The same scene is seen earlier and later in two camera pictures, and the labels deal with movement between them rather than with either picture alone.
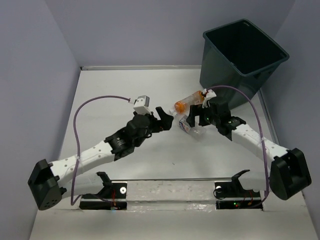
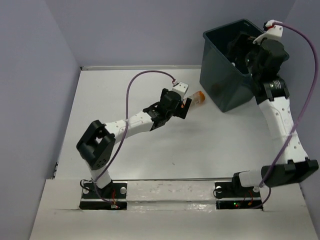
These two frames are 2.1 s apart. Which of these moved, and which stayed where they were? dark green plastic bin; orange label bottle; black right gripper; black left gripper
Moved: black right gripper; black left gripper
Stayed: dark green plastic bin; orange label bottle
